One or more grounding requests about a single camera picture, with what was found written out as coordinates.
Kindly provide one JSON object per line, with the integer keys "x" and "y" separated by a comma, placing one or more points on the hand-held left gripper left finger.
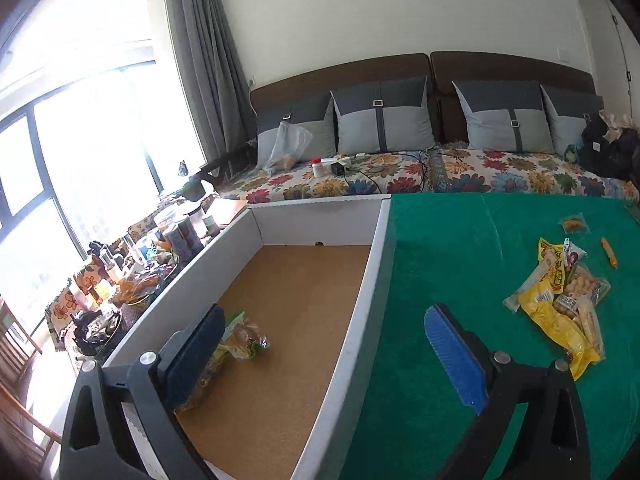
{"x": 197, "y": 360}

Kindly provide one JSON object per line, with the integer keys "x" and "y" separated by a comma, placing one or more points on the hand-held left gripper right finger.
{"x": 452, "y": 355}

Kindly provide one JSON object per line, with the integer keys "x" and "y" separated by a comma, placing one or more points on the large yellow snack packet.
{"x": 545, "y": 320}

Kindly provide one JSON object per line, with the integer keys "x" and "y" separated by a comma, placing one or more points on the long clear snack packet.
{"x": 530, "y": 285}

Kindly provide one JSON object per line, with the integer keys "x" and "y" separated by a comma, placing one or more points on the white cardboard box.
{"x": 300, "y": 310}

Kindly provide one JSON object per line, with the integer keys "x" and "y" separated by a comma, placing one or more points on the green snack packet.
{"x": 245, "y": 340}

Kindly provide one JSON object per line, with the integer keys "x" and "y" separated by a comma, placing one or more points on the green tablecloth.
{"x": 450, "y": 260}

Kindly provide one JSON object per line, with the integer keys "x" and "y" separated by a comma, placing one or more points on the black tray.
{"x": 95, "y": 332}

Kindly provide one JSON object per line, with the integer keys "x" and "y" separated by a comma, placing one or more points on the metal can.
{"x": 182, "y": 237}

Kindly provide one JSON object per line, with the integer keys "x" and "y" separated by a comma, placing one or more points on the yellow cartoon snack packet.
{"x": 552, "y": 265}

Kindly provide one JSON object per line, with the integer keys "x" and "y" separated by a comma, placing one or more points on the floral side table cloth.
{"x": 62, "y": 307}

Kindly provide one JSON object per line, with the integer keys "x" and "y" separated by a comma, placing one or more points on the peanut packet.
{"x": 585, "y": 290}

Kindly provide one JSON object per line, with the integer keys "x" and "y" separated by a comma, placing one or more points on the small white snack packet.
{"x": 574, "y": 252}

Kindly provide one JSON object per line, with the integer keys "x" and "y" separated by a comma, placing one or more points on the dark desk lamp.
{"x": 192, "y": 187}

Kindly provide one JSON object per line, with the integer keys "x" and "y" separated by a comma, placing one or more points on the small clear orange snack packet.
{"x": 574, "y": 223}

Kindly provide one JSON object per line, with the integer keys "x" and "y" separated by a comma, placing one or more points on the wooden chair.
{"x": 15, "y": 360}

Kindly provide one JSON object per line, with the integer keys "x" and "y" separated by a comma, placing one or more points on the floral sofa cover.
{"x": 480, "y": 170}

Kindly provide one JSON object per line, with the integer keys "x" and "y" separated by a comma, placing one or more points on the orange sausage stick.
{"x": 609, "y": 251}

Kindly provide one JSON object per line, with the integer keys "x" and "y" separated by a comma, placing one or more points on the black charger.
{"x": 339, "y": 169}

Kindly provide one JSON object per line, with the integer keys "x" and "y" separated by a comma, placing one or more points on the white bottle with red cap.
{"x": 318, "y": 169}

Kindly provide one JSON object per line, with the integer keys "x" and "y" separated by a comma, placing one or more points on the white power strip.
{"x": 336, "y": 160}

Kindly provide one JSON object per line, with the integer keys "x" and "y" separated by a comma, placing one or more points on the clear plastic bag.
{"x": 287, "y": 147}

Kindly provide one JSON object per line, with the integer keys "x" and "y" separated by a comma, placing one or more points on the grey two-tone pillow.
{"x": 500, "y": 120}
{"x": 300, "y": 130}
{"x": 385, "y": 120}
{"x": 570, "y": 120}

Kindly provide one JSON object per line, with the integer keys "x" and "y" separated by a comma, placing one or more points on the window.
{"x": 75, "y": 135}

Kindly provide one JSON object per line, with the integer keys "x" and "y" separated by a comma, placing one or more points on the black bag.
{"x": 610, "y": 152}

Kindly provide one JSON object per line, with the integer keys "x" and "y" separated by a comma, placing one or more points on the beige cloth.
{"x": 620, "y": 120}

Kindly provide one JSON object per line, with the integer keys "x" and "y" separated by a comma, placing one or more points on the brown sofa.
{"x": 400, "y": 67}

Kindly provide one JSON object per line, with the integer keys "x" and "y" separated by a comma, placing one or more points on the grey curtain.
{"x": 210, "y": 60}

